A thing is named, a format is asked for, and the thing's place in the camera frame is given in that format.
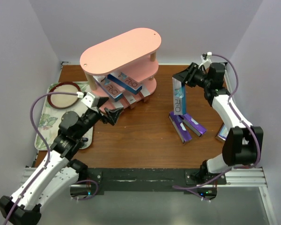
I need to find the aluminium frame rail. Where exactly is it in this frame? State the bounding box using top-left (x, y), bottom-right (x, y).
top-left (214, 66), bottom-right (267, 188)

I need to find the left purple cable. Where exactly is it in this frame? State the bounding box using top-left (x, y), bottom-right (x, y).
top-left (1, 91), bottom-right (85, 225)

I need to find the purple toothpaste box right edge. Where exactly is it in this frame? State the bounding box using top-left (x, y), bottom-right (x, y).
top-left (215, 124), bottom-right (229, 142)

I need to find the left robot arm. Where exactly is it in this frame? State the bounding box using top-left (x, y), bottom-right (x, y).
top-left (0, 94), bottom-right (124, 225)

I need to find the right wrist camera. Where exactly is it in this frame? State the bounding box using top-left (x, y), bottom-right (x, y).
top-left (199, 52), bottom-right (212, 69)

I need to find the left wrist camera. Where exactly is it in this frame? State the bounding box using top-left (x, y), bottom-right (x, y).
top-left (76, 91), bottom-right (99, 108)

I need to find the dark red rimmed plate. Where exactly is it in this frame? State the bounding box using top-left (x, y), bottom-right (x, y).
top-left (47, 82), bottom-right (81, 109)

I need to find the blue toothpaste box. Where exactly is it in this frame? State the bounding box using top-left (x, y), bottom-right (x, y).
top-left (107, 72), bottom-right (142, 95)
top-left (94, 76), bottom-right (123, 102)
top-left (172, 78), bottom-right (186, 115)

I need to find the pink three-tier shelf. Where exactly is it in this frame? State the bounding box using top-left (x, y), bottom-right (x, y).
top-left (80, 28), bottom-right (162, 111)

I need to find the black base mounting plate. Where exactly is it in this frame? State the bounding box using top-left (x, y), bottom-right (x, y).
top-left (79, 168), bottom-right (227, 195)

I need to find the purple toothpaste box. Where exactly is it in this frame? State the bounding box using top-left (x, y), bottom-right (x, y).
top-left (169, 112), bottom-right (192, 144)
top-left (181, 113), bottom-right (207, 137)

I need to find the floral serving tray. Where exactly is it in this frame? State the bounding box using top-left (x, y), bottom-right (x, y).
top-left (38, 82), bottom-right (90, 146)

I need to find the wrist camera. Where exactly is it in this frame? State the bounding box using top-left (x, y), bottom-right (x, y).
top-left (76, 91), bottom-right (99, 108)
top-left (199, 52), bottom-right (212, 69)

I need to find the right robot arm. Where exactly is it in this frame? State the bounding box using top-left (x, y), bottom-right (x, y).
top-left (172, 63), bottom-right (263, 182)

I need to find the dark mug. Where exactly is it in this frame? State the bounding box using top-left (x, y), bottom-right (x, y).
top-left (81, 137), bottom-right (89, 143)

